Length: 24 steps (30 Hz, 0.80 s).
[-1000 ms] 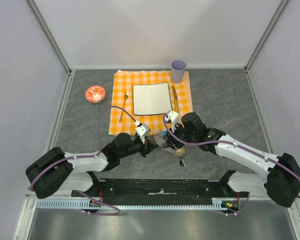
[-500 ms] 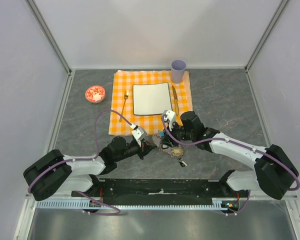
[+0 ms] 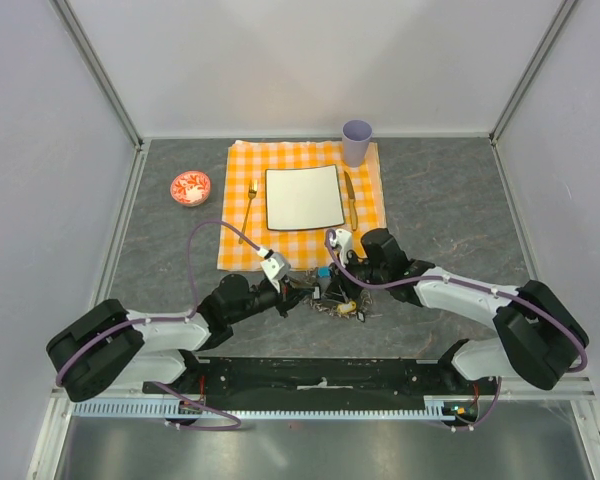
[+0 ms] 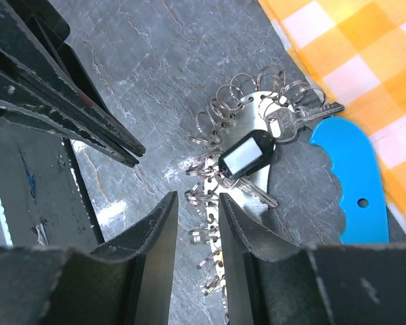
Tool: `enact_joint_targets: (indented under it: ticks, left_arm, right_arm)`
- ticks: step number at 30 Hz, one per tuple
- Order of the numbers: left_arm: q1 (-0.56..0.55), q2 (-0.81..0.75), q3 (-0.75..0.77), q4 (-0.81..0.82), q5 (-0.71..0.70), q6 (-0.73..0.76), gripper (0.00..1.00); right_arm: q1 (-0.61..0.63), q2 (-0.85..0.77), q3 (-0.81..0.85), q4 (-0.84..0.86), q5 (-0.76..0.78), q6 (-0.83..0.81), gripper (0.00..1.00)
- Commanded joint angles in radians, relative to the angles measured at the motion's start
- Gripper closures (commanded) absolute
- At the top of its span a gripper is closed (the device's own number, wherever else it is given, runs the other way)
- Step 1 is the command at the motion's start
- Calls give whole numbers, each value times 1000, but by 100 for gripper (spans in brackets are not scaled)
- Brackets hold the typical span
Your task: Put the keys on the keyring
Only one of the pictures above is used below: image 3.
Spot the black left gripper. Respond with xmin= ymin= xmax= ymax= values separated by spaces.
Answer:
xmin=228 ymin=274 xmax=315 ymax=324

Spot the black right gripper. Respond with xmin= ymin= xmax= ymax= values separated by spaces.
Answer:
xmin=321 ymin=249 xmax=388 ymax=305

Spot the keyring chain with keys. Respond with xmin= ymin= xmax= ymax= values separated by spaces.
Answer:
xmin=294 ymin=267 xmax=376 ymax=319

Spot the yellow key tag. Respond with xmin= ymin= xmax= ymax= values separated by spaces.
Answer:
xmin=336 ymin=301 xmax=357 ymax=317

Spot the blue key tag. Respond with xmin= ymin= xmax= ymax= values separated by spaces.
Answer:
xmin=316 ymin=267 xmax=330 ymax=279

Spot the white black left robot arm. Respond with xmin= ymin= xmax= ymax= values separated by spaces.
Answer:
xmin=46 ymin=274 xmax=313 ymax=402

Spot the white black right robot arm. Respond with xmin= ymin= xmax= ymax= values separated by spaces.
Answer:
xmin=325 ymin=228 xmax=589 ymax=394

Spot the gold knife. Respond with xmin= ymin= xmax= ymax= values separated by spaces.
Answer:
xmin=344 ymin=171 xmax=359 ymax=231

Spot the orange white checkered cloth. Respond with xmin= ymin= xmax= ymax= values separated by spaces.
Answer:
xmin=222 ymin=140 xmax=386 ymax=270

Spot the white square plate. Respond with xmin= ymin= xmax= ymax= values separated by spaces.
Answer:
xmin=265 ymin=165 xmax=345 ymax=231

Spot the gold fork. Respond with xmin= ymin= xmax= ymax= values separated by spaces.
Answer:
xmin=239 ymin=178 xmax=258 ymax=244

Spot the red white patterned bowl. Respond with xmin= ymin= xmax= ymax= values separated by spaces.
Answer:
xmin=170 ymin=171 xmax=212 ymax=207

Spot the lilac plastic cup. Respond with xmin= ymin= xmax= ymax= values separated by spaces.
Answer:
xmin=342 ymin=119 xmax=373 ymax=168

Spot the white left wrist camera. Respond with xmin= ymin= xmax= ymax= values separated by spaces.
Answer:
xmin=257 ymin=247 xmax=291 ymax=293

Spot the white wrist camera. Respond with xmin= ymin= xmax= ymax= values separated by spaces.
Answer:
xmin=257 ymin=247 xmax=291 ymax=293
xmin=326 ymin=228 xmax=353 ymax=266

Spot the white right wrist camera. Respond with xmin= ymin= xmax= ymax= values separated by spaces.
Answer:
xmin=326 ymin=228 xmax=353 ymax=266

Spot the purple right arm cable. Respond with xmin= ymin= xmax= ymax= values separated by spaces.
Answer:
xmin=324 ymin=228 xmax=590 ymax=373

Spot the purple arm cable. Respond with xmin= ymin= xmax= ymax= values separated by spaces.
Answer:
xmin=324 ymin=228 xmax=590 ymax=373
xmin=54 ymin=219 xmax=266 ymax=387

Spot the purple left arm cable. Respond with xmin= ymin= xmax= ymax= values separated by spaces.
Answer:
xmin=54 ymin=219 xmax=266 ymax=387

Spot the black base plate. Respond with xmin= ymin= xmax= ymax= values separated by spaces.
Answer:
xmin=169 ymin=357 xmax=497 ymax=412

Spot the grey slotted cable duct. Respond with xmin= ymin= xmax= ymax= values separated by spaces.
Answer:
xmin=73 ymin=397 xmax=455 ymax=421

